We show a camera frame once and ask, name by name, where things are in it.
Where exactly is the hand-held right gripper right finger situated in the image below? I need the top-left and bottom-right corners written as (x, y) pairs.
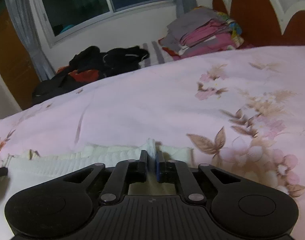
top-left (155, 150), bottom-right (256, 203)

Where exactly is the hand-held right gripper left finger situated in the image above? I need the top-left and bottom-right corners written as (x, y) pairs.
top-left (49, 150), bottom-right (156, 205)

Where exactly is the cream knitted sweater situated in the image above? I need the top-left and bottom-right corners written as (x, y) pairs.
top-left (4, 137), bottom-right (195, 197)

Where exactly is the stack of folded clothes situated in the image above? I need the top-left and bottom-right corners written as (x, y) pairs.
top-left (159, 6), bottom-right (245, 60)

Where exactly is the bed with pink floral sheet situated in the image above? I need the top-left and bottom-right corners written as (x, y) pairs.
top-left (0, 45), bottom-right (305, 205)

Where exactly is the black jacket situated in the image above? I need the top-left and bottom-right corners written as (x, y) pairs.
top-left (32, 74), bottom-right (81, 103)

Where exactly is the black garment with white trim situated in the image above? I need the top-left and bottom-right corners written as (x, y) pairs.
top-left (102, 45), bottom-right (150, 77)

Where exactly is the grey striped blanket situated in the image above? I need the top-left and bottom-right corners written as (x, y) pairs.
top-left (140, 40), bottom-right (173, 68)

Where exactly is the black fuzzy garment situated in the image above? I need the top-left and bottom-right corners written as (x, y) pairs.
top-left (69, 46), bottom-right (106, 73)

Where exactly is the brown wooden door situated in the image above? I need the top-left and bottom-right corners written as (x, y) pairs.
top-left (0, 0), bottom-right (40, 110)

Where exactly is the sliding glass window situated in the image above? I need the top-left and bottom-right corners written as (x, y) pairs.
top-left (34, 0), bottom-right (178, 48)

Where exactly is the red and white scalloped headboard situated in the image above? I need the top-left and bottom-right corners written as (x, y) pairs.
top-left (212, 0), bottom-right (305, 48)

